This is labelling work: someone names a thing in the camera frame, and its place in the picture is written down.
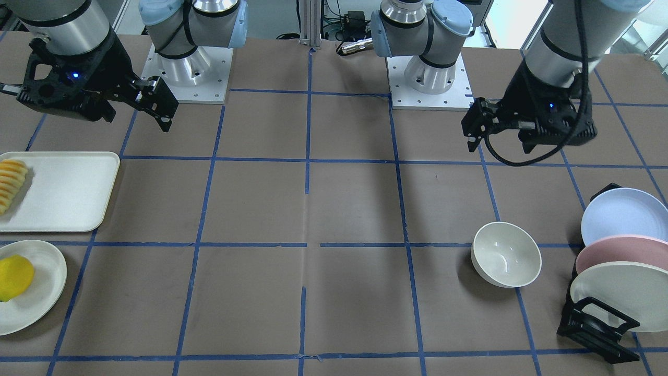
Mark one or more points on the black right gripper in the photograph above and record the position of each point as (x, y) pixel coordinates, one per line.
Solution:
(111, 68)

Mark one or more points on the cream rectangular tray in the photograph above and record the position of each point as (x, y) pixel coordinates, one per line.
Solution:
(65, 191)

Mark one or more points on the yellow lemon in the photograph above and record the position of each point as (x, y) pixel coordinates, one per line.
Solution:
(17, 274)

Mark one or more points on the pink plate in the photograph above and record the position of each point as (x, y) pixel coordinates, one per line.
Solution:
(623, 248)

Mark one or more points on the cream round plate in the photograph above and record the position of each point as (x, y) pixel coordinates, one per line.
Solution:
(45, 289)

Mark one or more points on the blue plate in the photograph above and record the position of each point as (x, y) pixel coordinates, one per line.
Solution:
(624, 211)

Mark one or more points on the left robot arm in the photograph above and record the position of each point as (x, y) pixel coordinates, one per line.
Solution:
(573, 38)

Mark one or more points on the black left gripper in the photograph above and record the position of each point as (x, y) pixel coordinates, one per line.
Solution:
(528, 93)

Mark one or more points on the aluminium frame post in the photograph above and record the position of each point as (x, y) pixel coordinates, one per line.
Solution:
(310, 23)

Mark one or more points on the black dish rack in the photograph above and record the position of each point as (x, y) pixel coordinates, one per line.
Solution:
(593, 333)

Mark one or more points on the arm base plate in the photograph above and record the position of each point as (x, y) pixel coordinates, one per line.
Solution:
(416, 86)
(201, 78)

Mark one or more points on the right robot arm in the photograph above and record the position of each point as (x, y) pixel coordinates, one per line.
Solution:
(177, 28)

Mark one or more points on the cream plate in rack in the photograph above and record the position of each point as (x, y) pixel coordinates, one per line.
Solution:
(635, 289)

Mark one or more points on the white bowl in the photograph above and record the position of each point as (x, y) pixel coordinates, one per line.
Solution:
(505, 255)

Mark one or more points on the sliced yellow fruit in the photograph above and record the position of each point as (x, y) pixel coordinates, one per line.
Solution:
(13, 177)

